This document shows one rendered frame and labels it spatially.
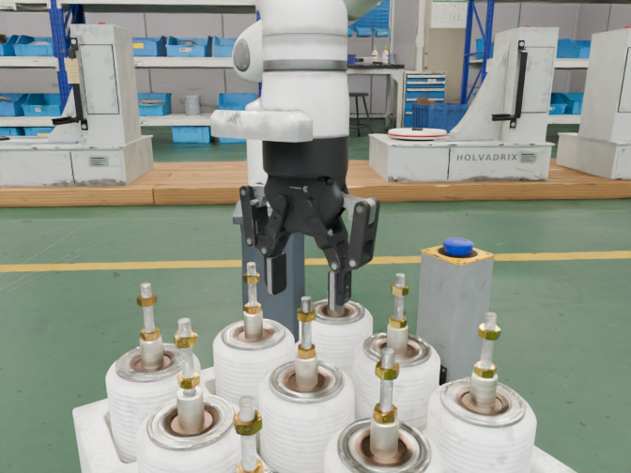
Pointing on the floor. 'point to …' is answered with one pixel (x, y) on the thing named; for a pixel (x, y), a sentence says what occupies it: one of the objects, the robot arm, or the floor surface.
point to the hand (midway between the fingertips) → (306, 286)
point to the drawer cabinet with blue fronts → (434, 81)
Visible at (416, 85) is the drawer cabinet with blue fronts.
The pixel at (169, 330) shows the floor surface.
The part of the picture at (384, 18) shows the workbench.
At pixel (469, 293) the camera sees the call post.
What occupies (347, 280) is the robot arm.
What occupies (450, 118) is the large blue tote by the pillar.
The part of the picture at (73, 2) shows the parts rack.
